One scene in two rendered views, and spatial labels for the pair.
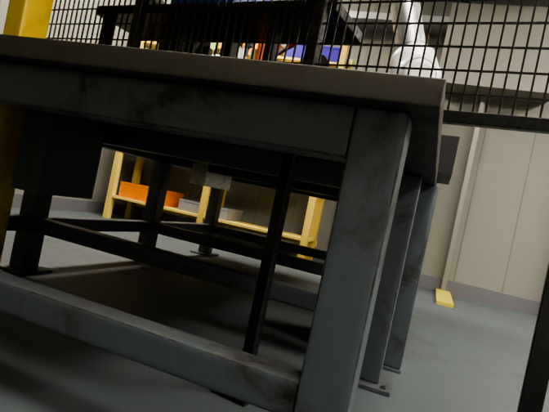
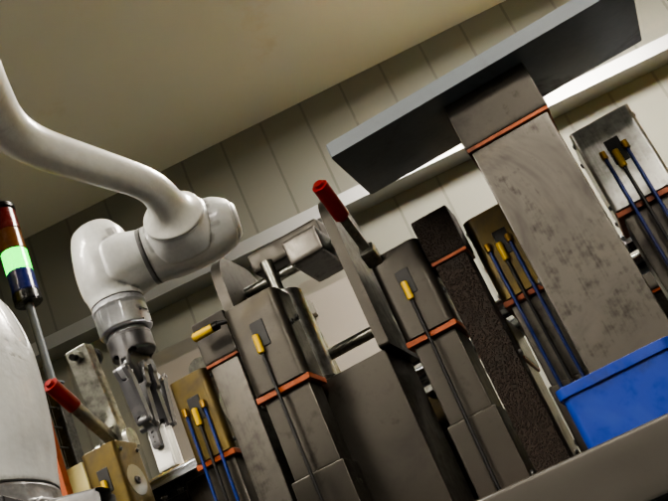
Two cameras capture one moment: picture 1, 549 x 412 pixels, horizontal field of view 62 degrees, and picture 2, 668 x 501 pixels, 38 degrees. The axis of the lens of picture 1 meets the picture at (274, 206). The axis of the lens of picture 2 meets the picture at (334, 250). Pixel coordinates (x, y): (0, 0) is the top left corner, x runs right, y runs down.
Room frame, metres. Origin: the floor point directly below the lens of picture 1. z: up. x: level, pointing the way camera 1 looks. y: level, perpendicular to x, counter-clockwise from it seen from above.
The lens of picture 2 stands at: (1.93, -1.27, 0.63)
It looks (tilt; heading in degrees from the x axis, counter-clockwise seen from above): 23 degrees up; 75
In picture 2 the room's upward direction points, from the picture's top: 24 degrees counter-clockwise
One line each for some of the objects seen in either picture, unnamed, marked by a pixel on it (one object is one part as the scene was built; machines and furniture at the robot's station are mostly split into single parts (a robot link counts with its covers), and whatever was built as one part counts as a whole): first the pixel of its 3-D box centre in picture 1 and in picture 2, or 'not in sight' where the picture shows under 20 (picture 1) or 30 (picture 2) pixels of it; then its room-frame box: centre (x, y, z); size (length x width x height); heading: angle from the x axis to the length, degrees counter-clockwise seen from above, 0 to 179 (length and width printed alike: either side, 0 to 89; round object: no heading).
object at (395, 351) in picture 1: (380, 266); not in sight; (1.77, -0.45, 0.33); 0.31 x 0.31 x 0.66; 71
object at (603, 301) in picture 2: not in sight; (582, 263); (2.41, -0.36, 0.92); 0.10 x 0.08 x 0.45; 152
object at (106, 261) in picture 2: not in sight; (111, 261); (1.97, 0.26, 1.41); 0.13 x 0.11 x 0.16; 167
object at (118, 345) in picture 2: not in sight; (136, 360); (1.96, 0.27, 1.22); 0.08 x 0.07 x 0.09; 62
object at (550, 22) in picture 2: not in sight; (486, 91); (2.41, -0.36, 1.16); 0.37 x 0.14 x 0.02; 152
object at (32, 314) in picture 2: not in sight; (25, 292); (1.76, 1.09, 1.81); 0.07 x 0.07 x 0.53
